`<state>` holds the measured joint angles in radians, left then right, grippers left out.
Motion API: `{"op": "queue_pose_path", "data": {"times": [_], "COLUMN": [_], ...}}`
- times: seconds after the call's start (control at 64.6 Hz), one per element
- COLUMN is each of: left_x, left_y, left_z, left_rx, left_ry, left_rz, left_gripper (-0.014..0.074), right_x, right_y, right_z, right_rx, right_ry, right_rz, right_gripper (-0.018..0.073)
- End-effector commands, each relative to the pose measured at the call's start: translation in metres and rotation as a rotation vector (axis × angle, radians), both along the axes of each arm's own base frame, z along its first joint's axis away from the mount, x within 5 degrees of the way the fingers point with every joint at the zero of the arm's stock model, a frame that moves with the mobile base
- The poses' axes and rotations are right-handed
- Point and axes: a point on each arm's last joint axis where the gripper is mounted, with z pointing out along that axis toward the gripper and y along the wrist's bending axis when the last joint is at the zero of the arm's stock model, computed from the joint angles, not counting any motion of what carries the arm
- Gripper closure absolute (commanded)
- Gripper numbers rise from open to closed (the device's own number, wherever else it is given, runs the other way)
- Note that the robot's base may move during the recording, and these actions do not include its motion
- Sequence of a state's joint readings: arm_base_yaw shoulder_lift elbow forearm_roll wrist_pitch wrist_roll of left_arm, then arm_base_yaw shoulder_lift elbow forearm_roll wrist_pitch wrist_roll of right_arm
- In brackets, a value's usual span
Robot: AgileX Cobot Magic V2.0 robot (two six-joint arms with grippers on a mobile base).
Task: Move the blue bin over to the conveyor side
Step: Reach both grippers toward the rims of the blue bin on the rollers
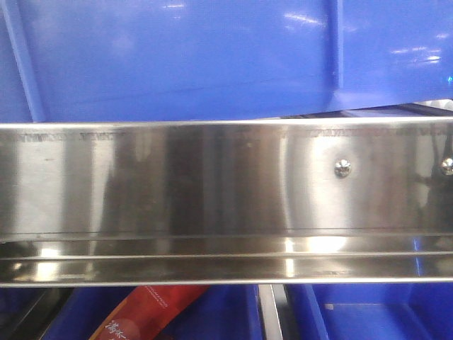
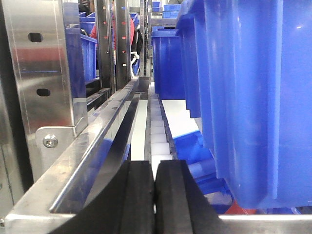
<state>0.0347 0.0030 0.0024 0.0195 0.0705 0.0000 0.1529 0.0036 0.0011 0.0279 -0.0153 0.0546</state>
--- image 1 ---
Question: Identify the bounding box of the lower right blue bin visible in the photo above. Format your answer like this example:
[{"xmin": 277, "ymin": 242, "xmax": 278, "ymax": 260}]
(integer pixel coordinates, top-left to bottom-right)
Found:
[{"xmin": 286, "ymin": 283, "xmax": 452, "ymax": 339}]

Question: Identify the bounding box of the lower left blue bin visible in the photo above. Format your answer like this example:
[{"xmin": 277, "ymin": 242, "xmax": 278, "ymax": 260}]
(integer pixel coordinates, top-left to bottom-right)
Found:
[{"xmin": 43, "ymin": 285, "xmax": 263, "ymax": 339}]

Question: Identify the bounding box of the steel divider bar below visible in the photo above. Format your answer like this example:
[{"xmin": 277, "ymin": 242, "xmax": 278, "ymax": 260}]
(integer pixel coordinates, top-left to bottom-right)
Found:
[{"xmin": 258, "ymin": 284, "xmax": 291, "ymax": 340}]

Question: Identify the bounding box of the left rail screw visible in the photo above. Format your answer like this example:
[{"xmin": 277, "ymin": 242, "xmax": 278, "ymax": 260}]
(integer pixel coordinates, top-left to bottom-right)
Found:
[{"xmin": 334, "ymin": 159, "xmax": 352, "ymax": 179}]

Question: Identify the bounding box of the red snack package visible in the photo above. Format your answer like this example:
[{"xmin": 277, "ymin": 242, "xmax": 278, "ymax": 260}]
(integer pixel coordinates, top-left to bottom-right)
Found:
[{"xmin": 90, "ymin": 285, "xmax": 209, "ymax": 339}]

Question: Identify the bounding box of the rail screw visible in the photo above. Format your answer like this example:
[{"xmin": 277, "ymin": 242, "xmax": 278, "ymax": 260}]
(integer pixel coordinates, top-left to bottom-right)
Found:
[
  {"xmin": 439, "ymin": 157, "xmax": 453, "ymax": 176},
  {"xmin": 334, "ymin": 159, "xmax": 352, "ymax": 179}
]

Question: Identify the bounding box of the large blue plastic bin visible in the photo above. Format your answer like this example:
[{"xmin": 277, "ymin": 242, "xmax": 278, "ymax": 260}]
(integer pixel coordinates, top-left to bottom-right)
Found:
[{"xmin": 1, "ymin": 1, "xmax": 452, "ymax": 123}]

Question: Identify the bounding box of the right rail screw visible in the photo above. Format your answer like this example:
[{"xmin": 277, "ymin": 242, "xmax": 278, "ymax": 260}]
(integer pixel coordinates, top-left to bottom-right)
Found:
[{"xmin": 439, "ymin": 157, "xmax": 453, "ymax": 176}]

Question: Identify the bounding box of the stainless steel shelf rail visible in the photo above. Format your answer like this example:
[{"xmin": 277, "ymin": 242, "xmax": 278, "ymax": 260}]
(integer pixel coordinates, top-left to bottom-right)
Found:
[{"xmin": 1, "ymin": 117, "xmax": 452, "ymax": 287}]

